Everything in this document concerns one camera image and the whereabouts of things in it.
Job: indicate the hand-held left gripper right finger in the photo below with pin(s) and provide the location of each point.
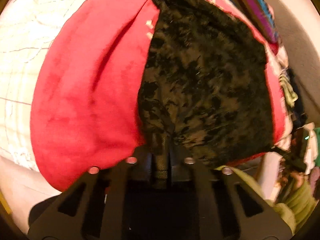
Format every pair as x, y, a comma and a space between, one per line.
225, 205

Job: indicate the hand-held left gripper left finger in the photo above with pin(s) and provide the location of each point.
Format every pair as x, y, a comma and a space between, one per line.
100, 205

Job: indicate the black floral lace top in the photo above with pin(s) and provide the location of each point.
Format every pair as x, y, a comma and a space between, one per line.
205, 80

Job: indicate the person's green trouser leg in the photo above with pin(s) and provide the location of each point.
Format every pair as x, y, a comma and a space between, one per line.
300, 200

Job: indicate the red floral blanket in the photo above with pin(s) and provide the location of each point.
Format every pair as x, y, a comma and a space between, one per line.
87, 92

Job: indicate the dark navy garment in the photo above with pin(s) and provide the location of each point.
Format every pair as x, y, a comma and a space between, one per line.
298, 115

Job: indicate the green black striped garment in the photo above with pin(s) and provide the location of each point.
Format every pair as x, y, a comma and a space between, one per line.
290, 92

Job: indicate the white quilt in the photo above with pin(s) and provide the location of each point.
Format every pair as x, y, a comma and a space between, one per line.
25, 55

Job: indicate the grey quilted headboard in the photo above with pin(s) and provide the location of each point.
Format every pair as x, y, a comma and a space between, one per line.
300, 55

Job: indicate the multicolour striped fleece blanket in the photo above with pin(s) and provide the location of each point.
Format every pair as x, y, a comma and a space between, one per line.
255, 12

